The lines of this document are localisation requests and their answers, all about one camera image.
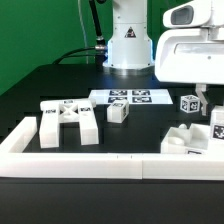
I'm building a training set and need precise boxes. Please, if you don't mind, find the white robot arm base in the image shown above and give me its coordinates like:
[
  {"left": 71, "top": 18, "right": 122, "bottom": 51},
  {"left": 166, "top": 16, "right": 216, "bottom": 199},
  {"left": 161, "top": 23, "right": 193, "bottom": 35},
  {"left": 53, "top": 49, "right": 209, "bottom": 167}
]
[{"left": 103, "top": 0, "right": 154, "bottom": 70}]

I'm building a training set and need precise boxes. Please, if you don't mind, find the white chair seat piece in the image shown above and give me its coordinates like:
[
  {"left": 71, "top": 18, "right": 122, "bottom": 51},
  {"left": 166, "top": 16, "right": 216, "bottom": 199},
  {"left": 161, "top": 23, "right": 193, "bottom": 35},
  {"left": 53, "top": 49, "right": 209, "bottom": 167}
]
[{"left": 160, "top": 123, "right": 210, "bottom": 154}]

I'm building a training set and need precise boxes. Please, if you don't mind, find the small white marker cube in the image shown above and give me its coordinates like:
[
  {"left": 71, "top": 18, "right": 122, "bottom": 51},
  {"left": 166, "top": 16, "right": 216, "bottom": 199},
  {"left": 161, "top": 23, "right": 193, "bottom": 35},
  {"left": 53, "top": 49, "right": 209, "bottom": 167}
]
[{"left": 180, "top": 95, "right": 200, "bottom": 113}]

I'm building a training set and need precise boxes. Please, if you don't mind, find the black cable bundle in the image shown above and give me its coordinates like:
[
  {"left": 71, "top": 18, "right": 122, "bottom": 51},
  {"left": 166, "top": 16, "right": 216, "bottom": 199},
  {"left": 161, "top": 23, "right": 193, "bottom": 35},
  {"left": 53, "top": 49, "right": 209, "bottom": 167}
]
[{"left": 52, "top": 0, "right": 108, "bottom": 65}]

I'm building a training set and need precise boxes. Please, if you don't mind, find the white marker sheet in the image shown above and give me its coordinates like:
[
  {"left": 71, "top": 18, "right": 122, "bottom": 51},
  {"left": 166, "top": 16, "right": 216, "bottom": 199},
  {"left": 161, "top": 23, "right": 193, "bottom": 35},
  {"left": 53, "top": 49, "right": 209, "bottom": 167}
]
[{"left": 89, "top": 89, "right": 173, "bottom": 105}]

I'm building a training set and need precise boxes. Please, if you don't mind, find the white U-shaped boundary frame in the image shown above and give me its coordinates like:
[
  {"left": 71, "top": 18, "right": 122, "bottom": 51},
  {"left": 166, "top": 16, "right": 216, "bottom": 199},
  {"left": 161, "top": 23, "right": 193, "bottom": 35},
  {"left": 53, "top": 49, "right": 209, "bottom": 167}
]
[{"left": 0, "top": 117, "right": 224, "bottom": 181}]

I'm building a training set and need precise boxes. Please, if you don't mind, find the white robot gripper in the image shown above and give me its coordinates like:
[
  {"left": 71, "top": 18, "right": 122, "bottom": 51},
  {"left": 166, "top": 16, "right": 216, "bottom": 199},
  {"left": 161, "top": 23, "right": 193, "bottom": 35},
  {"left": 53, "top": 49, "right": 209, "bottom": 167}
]
[{"left": 155, "top": 0, "right": 224, "bottom": 116}]

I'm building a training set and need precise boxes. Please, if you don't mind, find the grey thin cable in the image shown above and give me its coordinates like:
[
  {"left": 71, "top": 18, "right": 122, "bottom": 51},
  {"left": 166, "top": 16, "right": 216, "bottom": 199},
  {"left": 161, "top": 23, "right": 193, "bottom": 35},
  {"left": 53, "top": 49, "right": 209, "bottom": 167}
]
[{"left": 77, "top": 0, "right": 90, "bottom": 65}]

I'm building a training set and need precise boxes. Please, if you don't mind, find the white chair back piece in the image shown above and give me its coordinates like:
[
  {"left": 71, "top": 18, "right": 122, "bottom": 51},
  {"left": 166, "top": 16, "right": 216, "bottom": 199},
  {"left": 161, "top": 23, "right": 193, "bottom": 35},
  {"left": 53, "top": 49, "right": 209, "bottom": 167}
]
[{"left": 39, "top": 98, "right": 99, "bottom": 148}]

